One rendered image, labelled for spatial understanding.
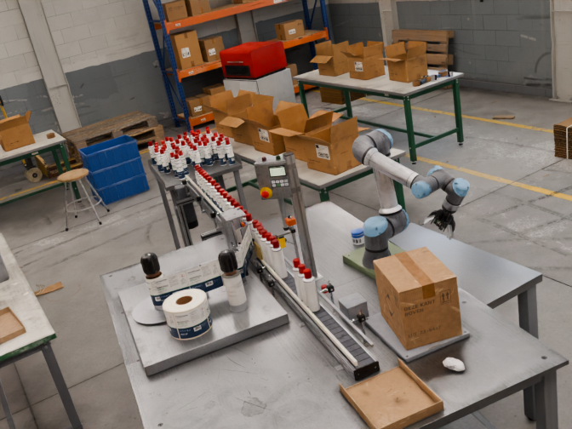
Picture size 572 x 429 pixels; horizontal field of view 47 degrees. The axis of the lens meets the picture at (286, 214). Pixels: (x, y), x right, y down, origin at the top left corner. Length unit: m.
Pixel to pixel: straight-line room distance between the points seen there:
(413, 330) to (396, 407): 0.35
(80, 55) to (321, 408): 8.52
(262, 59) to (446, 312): 6.24
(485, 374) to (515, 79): 6.99
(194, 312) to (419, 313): 0.98
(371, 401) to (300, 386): 0.30
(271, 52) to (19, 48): 3.70
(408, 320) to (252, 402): 0.68
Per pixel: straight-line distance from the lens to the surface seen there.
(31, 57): 10.31
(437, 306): 2.66
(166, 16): 10.09
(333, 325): 2.87
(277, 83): 8.68
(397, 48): 7.53
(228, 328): 3.02
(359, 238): 3.60
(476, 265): 3.29
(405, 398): 2.51
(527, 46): 9.04
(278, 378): 2.72
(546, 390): 2.73
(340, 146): 4.80
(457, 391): 2.53
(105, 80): 10.56
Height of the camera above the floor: 2.43
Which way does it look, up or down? 23 degrees down
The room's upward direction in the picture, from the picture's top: 12 degrees counter-clockwise
